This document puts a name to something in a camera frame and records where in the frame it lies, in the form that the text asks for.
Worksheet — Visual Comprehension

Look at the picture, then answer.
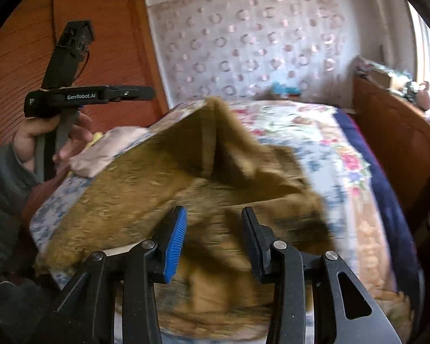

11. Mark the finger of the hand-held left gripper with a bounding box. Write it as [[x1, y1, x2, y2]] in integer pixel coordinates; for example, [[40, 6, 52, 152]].
[[107, 85, 156, 103]]

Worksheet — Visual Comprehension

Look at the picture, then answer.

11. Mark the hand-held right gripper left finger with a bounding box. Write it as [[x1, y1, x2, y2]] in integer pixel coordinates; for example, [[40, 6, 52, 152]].
[[29, 206, 188, 344]]

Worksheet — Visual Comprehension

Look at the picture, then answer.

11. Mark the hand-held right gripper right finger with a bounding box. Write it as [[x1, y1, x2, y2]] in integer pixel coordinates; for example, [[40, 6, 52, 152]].
[[241, 206, 402, 344]]

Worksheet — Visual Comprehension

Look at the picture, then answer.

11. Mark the olive patterned garment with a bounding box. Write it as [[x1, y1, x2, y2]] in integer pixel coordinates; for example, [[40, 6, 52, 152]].
[[34, 97, 337, 341]]

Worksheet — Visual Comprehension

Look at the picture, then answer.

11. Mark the person's left forearm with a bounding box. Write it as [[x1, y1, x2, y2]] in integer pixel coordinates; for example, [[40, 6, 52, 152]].
[[0, 142, 41, 282]]

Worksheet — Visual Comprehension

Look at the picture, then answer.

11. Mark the person's left hand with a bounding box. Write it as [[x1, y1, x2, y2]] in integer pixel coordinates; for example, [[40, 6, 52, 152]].
[[13, 111, 94, 173]]

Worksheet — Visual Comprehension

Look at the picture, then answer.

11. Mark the yellow cloth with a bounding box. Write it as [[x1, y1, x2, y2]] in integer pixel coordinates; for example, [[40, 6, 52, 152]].
[[67, 132, 105, 178]]

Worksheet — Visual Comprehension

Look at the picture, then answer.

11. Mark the pale pink cloth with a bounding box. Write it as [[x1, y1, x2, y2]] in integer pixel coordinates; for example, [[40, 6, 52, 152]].
[[69, 126, 149, 179]]

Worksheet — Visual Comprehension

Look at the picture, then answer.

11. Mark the floral bed quilt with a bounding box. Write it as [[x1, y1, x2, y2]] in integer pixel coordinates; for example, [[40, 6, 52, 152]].
[[29, 98, 414, 344]]

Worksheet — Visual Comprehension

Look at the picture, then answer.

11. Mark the white circle-patterned curtain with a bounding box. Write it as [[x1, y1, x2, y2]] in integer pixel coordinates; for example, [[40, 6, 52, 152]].
[[147, 0, 363, 107]]

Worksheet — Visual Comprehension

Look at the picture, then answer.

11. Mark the navy blue blanket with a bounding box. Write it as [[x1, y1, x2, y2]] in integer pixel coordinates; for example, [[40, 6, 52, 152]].
[[334, 108, 426, 296]]

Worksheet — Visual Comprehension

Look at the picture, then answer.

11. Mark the blue toy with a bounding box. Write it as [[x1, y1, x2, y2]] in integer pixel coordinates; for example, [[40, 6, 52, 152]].
[[270, 81, 302, 98]]

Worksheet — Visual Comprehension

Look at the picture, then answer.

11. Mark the wooden desk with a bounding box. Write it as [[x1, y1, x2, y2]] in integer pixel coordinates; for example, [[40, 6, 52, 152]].
[[352, 75, 430, 232]]

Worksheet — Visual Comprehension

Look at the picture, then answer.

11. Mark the cardboard box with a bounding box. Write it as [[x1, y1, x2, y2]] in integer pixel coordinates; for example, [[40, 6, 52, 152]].
[[357, 56, 413, 91]]

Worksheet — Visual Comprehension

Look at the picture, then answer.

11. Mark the pink figurine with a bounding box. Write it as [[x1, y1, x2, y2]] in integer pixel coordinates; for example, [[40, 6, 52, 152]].
[[415, 82, 430, 112]]

